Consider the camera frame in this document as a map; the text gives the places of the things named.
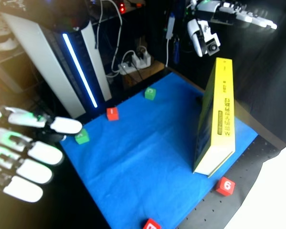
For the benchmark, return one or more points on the blue cloth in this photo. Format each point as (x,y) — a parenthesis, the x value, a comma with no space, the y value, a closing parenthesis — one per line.
(138,155)

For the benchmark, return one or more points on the yellow book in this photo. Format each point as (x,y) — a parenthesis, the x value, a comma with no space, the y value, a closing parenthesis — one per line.
(225,114)

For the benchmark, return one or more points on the red block white print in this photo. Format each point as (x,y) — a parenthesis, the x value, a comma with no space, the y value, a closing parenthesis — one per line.
(151,224)

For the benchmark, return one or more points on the dark perforated table mat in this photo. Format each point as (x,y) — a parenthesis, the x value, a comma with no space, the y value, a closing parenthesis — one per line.
(228,210)

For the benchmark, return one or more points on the black device red lights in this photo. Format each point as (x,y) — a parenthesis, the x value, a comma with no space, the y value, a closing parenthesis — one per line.
(121,7)

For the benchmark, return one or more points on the red block letter I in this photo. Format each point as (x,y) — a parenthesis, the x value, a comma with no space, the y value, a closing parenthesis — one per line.
(112,114)

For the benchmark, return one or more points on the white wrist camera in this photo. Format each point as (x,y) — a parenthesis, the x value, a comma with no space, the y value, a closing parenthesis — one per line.
(213,47)

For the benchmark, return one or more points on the blue hanging item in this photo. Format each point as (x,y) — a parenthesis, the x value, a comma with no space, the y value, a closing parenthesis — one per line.
(176,50)

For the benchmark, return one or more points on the black backdrop curtain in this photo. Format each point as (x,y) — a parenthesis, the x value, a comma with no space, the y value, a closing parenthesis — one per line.
(264,71)

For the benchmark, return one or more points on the white shoe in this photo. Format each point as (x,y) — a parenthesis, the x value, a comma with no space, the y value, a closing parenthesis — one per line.
(5,44)

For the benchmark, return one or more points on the white power strip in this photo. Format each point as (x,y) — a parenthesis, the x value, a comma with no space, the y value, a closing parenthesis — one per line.
(138,62)

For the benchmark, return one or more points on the green block letter Y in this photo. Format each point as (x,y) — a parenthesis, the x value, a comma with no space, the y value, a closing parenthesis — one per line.
(82,137)

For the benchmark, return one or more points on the green block letter C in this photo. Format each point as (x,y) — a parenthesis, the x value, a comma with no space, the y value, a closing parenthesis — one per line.
(150,93)

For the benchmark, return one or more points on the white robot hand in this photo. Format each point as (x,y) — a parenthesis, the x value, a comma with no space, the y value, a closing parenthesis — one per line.
(228,12)
(25,119)

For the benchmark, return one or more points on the white column blue light strip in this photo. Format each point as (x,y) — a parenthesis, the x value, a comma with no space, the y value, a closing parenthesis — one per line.
(47,66)

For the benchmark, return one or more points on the white hanging adapter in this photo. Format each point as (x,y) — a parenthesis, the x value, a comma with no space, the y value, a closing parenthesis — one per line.
(170,26)

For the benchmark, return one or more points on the red block number 6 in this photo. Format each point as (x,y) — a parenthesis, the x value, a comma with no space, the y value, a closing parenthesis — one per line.
(225,186)

